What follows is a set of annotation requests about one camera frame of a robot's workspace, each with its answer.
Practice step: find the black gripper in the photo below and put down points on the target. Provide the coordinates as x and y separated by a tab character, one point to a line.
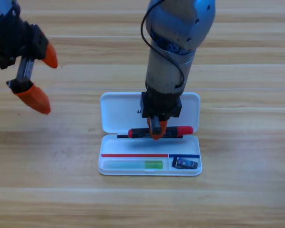
161	104
14	42

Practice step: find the red and black marker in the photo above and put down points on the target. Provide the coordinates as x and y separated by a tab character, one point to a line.
183	130

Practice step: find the green and white marker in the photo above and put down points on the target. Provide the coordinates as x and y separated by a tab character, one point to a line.
152	164

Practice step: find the white Unitree pencil case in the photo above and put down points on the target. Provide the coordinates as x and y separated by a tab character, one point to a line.
123	111

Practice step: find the black and blue eraser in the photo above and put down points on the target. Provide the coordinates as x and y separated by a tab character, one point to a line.
185	163

